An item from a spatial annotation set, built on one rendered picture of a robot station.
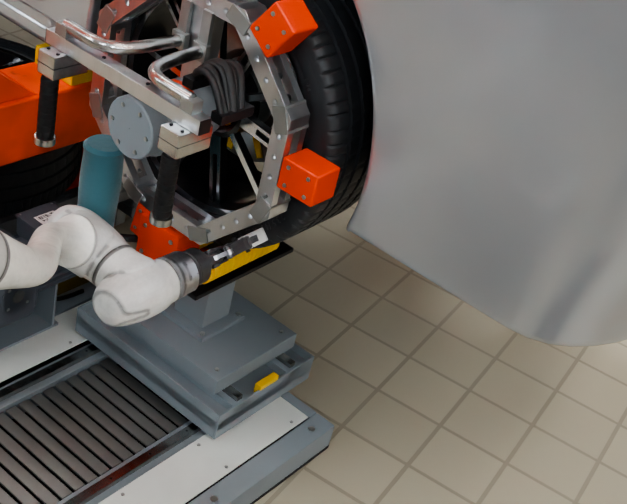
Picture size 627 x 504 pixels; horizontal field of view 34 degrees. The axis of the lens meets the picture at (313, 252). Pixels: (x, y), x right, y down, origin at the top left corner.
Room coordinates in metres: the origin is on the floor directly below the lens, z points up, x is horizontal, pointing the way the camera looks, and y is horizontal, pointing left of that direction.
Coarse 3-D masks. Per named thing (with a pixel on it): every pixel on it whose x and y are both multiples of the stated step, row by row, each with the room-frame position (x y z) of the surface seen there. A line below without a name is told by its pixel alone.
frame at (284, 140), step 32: (128, 0) 2.02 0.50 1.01; (160, 0) 2.03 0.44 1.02; (192, 0) 1.92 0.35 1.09; (224, 0) 1.88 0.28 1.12; (256, 0) 1.91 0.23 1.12; (128, 32) 2.07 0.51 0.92; (256, 64) 1.82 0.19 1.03; (288, 64) 1.85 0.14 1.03; (96, 96) 2.03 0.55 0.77; (288, 96) 1.84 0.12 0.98; (288, 128) 1.77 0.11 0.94; (128, 160) 1.98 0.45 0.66; (128, 192) 1.96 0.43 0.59; (192, 224) 1.86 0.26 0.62; (224, 224) 1.82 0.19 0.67
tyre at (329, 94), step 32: (320, 0) 1.96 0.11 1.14; (352, 0) 2.03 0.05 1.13; (320, 32) 1.90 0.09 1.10; (352, 32) 1.97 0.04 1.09; (320, 64) 1.85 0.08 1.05; (352, 64) 1.91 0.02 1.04; (320, 96) 1.84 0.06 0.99; (352, 96) 1.88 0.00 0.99; (320, 128) 1.83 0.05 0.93; (352, 128) 1.87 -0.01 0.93; (352, 160) 1.87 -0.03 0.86; (352, 192) 1.94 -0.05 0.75; (256, 224) 1.88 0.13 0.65; (288, 224) 1.84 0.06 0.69
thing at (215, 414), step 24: (96, 336) 2.01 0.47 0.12; (120, 336) 2.01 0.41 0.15; (120, 360) 1.96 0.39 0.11; (144, 360) 1.92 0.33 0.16; (168, 360) 1.95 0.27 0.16; (288, 360) 2.05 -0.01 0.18; (312, 360) 2.10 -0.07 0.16; (144, 384) 1.92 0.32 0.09; (168, 384) 1.88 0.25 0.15; (192, 384) 1.90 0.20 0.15; (240, 384) 1.95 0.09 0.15; (264, 384) 1.93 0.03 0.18; (288, 384) 2.03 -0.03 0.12; (192, 408) 1.84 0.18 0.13; (216, 408) 1.84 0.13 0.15; (240, 408) 1.86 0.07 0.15; (216, 432) 1.80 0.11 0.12
